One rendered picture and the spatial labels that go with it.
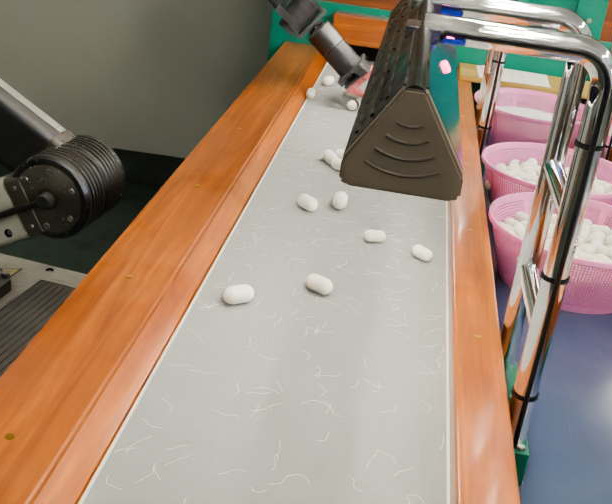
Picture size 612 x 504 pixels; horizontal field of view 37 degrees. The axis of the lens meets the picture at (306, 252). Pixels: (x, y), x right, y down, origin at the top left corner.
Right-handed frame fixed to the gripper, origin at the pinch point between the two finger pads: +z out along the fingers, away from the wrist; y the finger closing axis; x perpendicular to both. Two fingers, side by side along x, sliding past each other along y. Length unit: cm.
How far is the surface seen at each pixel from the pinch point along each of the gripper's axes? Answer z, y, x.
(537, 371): 13, -111, -17
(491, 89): 10.2, -13.8, -20.6
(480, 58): 15.1, 42.3, -17.7
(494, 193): 19.9, -36.6, -12.1
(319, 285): -2, -90, 2
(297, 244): -4, -76, 6
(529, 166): 23.1, -26.2, -18.3
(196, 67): -31, 123, 66
